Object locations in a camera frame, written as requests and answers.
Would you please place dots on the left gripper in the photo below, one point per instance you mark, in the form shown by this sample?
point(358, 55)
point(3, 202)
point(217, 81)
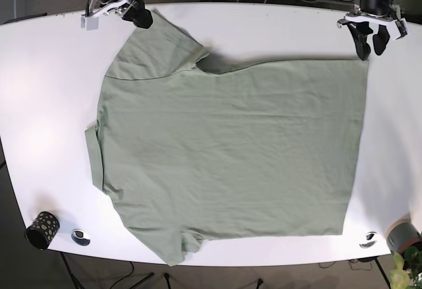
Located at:
point(383, 14)

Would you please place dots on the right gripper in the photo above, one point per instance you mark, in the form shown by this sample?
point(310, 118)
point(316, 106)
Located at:
point(94, 9)

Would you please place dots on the sage green T-shirt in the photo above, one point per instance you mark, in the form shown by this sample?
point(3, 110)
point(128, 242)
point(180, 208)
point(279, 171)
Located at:
point(189, 153)

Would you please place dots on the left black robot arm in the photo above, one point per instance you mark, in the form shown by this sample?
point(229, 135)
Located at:
point(373, 24)

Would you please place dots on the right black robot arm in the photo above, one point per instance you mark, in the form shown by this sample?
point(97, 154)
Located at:
point(128, 10)

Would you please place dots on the grey flower pot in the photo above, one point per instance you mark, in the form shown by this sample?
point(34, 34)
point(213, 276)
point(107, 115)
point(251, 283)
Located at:
point(402, 235)

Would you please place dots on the right silver table grommet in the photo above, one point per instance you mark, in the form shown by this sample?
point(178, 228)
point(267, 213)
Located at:
point(368, 240)

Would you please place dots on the silver table grommet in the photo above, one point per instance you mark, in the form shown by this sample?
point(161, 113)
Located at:
point(368, 240)
point(80, 237)

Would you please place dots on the green potted plant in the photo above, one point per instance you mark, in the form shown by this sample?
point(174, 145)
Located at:
point(406, 273)

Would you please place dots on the left silver table grommet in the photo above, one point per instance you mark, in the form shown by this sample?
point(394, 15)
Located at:
point(80, 237)

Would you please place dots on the black gold-dotted cup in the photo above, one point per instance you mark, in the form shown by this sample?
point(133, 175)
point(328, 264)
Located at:
point(42, 230)

